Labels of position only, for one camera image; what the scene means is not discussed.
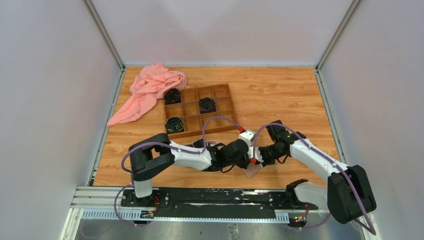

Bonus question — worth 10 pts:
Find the pink leather card holder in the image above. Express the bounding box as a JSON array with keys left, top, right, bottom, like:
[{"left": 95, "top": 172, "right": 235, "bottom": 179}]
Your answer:
[{"left": 242, "top": 164, "right": 262, "bottom": 179}]

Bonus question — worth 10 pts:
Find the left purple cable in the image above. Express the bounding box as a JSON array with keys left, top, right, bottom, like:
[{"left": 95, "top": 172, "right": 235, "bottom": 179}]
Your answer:
[{"left": 113, "top": 116, "right": 246, "bottom": 228}]

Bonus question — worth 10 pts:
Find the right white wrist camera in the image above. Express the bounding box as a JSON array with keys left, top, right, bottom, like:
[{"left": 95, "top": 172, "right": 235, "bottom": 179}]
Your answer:
[{"left": 248, "top": 146, "right": 264, "bottom": 165}]

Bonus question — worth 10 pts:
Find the black flower cup front left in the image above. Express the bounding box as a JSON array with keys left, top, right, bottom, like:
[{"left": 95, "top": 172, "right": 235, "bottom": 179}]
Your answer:
[{"left": 164, "top": 117, "right": 185, "bottom": 134}]

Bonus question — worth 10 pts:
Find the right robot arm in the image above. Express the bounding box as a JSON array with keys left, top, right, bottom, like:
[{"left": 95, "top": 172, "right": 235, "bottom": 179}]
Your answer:
[{"left": 252, "top": 120, "right": 377, "bottom": 228}]

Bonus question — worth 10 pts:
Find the black flower cup rear left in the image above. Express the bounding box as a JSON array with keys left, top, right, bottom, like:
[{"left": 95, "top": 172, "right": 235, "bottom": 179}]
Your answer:
[{"left": 163, "top": 88, "right": 182, "bottom": 105}]

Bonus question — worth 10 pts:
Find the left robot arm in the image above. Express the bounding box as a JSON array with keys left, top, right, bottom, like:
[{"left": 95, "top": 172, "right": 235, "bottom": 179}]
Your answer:
[{"left": 125, "top": 130, "right": 255, "bottom": 207}]

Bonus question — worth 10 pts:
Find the purple cable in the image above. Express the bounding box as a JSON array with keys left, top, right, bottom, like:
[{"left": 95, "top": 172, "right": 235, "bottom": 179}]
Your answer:
[
  {"left": 251, "top": 123, "right": 378, "bottom": 236},
  {"left": 113, "top": 116, "right": 246, "bottom": 228}
]

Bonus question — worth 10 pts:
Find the brown wooden divider tray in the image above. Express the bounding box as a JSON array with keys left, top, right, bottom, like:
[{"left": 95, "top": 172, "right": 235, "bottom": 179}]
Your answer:
[{"left": 164, "top": 83, "right": 239, "bottom": 140}]

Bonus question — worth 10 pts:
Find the black flower cup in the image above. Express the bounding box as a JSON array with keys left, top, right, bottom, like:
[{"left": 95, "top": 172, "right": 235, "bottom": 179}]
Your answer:
[
  {"left": 198, "top": 97, "right": 217, "bottom": 114},
  {"left": 163, "top": 88, "right": 182, "bottom": 105},
  {"left": 164, "top": 117, "right": 185, "bottom": 134}
]

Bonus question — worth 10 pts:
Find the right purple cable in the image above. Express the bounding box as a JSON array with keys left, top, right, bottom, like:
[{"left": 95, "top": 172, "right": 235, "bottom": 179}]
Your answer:
[{"left": 251, "top": 123, "right": 378, "bottom": 236}]

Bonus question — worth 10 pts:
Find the black flower cup centre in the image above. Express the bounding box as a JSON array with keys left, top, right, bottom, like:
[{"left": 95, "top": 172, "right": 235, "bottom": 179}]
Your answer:
[{"left": 198, "top": 97, "right": 217, "bottom": 114}]

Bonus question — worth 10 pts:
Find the pink crumpled cloth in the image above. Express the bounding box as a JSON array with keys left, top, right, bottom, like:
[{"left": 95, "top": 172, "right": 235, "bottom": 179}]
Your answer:
[{"left": 107, "top": 63, "right": 187, "bottom": 127}]

